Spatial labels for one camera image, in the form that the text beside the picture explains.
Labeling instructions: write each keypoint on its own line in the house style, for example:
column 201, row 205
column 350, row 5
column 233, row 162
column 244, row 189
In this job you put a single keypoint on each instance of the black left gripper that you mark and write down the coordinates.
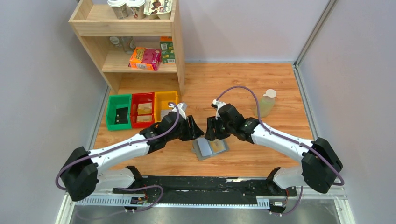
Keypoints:
column 193, row 132

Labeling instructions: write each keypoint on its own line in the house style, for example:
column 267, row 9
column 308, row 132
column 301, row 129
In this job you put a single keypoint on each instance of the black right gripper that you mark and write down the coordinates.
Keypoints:
column 212, row 124

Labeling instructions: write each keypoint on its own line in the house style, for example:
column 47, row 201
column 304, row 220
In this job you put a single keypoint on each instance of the orange pink snack box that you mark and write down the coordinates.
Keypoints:
column 145, row 59

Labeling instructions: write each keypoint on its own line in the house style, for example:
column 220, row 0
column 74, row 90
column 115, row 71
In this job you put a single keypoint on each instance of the clear glass jar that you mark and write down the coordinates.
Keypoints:
column 128, row 44

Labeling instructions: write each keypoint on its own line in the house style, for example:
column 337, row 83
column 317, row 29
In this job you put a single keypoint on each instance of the wooden shelf unit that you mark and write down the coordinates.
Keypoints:
column 110, row 41

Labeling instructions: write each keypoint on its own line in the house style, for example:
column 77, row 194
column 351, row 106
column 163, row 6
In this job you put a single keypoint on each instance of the lower gold card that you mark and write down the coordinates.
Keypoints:
column 144, row 118

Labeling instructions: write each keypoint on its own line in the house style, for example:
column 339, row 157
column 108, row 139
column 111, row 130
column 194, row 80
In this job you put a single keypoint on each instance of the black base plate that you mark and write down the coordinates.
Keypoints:
column 209, row 190

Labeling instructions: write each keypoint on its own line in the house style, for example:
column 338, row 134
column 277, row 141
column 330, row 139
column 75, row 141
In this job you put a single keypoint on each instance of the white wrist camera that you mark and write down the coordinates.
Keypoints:
column 217, row 105
column 179, row 108

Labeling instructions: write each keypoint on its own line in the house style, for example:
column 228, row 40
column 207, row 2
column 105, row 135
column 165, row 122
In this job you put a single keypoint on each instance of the green liquid bottle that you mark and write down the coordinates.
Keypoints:
column 266, row 103

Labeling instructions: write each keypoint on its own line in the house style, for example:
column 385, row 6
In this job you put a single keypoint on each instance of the green carton box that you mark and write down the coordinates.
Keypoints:
column 167, row 50

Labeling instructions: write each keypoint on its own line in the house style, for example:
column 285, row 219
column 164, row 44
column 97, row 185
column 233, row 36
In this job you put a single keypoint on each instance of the white lid paper cup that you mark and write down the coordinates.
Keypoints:
column 119, row 8

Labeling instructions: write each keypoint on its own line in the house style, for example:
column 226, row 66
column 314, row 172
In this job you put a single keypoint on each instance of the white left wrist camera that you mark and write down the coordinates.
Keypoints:
column 179, row 108

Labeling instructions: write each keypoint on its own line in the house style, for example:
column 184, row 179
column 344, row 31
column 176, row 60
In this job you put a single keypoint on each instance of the red plastic bin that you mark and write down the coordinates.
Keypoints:
column 139, row 98

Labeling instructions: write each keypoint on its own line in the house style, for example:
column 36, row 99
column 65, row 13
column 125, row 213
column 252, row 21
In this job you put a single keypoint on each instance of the silver card in yellow bin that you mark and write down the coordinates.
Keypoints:
column 163, row 113

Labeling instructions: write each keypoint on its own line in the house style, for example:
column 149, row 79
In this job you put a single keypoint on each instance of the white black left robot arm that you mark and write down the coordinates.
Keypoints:
column 80, row 173

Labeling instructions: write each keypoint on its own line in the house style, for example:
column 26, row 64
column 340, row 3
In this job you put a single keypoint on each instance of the chocolate pudding pack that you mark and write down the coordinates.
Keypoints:
column 158, row 9

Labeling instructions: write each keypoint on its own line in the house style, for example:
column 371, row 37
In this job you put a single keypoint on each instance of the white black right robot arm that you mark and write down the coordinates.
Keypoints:
column 318, row 168

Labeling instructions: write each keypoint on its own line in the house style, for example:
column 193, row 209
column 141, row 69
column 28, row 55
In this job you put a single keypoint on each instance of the upper gold card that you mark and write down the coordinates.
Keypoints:
column 144, row 108

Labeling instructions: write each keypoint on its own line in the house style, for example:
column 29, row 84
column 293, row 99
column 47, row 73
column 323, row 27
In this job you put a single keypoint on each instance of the black card in green bin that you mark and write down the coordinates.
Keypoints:
column 121, row 116

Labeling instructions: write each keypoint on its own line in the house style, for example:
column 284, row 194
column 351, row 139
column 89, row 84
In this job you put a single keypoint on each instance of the aluminium frame rail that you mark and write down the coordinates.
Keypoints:
column 123, row 207

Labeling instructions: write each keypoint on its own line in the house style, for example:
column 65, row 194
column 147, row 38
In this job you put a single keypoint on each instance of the yellow plastic bin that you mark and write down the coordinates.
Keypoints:
column 161, row 102

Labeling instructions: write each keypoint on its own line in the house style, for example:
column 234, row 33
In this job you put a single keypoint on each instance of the green plastic bin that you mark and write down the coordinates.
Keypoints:
column 115, row 102

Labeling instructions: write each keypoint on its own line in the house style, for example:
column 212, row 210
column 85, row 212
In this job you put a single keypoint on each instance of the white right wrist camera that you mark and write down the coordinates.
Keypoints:
column 217, row 105

